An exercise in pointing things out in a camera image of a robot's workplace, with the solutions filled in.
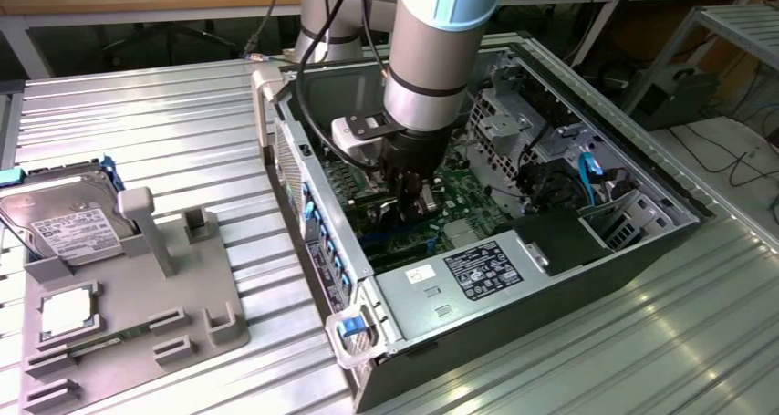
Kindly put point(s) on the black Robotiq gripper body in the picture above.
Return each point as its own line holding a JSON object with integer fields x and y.
{"x": 416, "y": 152}

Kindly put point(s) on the grey power supply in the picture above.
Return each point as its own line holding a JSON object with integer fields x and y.
{"x": 420, "y": 310}

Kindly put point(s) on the metal slat shelf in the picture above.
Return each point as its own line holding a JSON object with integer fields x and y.
{"x": 742, "y": 23}

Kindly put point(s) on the silver CPU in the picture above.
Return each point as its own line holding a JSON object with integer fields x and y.
{"x": 64, "y": 312}

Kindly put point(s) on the green motherboard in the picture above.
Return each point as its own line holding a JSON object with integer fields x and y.
{"x": 468, "y": 187}

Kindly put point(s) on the silver disk bay bracket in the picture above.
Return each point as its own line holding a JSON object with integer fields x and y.
{"x": 627, "y": 219}

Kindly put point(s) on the wooden desk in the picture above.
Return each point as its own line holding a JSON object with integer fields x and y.
{"x": 91, "y": 2}

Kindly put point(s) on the grey printed parts rack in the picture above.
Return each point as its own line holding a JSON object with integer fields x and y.
{"x": 152, "y": 296}

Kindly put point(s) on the silver hard disk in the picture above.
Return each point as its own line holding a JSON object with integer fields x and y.
{"x": 67, "y": 223}

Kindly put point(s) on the grey floor machine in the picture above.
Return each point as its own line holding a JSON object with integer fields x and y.
{"x": 687, "y": 96}

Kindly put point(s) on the silver disk bay cage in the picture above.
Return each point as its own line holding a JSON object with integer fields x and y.
{"x": 501, "y": 127}

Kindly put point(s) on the silver chipset heatsink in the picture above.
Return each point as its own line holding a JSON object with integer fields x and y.
{"x": 460, "y": 233}

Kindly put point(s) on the blue case latch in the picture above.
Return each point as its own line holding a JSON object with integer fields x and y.
{"x": 349, "y": 327}

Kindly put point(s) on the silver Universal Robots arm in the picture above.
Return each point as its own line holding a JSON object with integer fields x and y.
{"x": 432, "y": 45}

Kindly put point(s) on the black expansion slot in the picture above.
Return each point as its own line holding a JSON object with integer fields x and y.
{"x": 401, "y": 260}
{"x": 395, "y": 249}

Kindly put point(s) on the black fan shroud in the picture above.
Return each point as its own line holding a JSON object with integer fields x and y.
{"x": 553, "y": 237}

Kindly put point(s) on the Nvidia graphics card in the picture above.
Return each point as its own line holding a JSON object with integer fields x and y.
{"x": 389, "y": 214}

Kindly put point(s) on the green RAM stick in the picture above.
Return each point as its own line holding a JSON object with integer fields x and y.
{"x": 112, "y": 339}

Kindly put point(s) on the black open PC case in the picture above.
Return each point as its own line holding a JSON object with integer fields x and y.
{"x": 547, "y": 305}

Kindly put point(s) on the black office chair base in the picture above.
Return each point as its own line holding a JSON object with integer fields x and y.
{"x": 164, "y": 36}

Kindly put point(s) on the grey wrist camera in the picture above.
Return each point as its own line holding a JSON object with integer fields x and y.
{"x": 352, "y": 146}

